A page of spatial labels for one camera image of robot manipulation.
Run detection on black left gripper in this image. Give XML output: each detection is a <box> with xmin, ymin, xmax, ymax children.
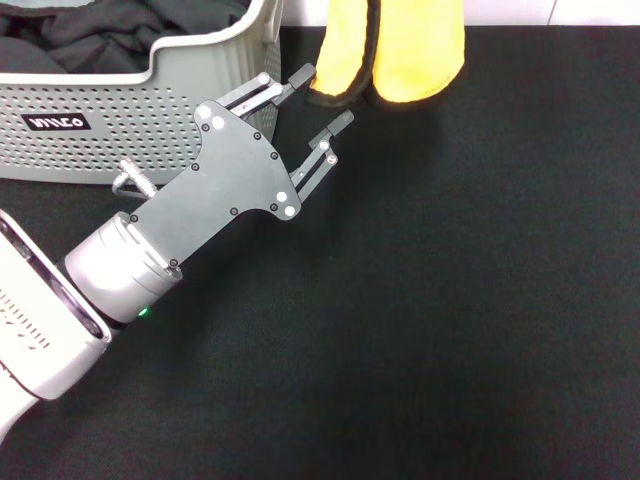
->
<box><xmin>129</xmin><ymin>63</ymin><xmax>356</xmax><ymax>267</ymax></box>

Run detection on grey yellow towel black trim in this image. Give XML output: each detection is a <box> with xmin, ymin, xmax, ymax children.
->
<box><xmin>306</xmin><ymin>0</ymin><xmax>468</xmax><ymax>111</ymax></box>

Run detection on black tablecloth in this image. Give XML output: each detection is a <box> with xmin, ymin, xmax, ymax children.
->
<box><xmin>0</xmin><ymin>24</ymin><xmax>640</xmax><ymax>480</ymax></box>

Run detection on grey perforated storage box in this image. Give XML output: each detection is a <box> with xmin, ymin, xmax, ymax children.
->
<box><xmin>0</xmin><ymin>0</ymin><xmax>284</xmax><ymax>184</ymax></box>

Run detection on black cloth pile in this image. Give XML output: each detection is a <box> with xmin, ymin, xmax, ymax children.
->
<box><xmin>0</xmin><ymin>0</ymin><xmax>252</xmax><ymax>76</ymax></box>

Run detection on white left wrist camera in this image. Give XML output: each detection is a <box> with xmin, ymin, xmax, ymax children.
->
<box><xmin>0</xmin><ymin>208</ymin><xmax>113</xmax><ymax>402</ymax></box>

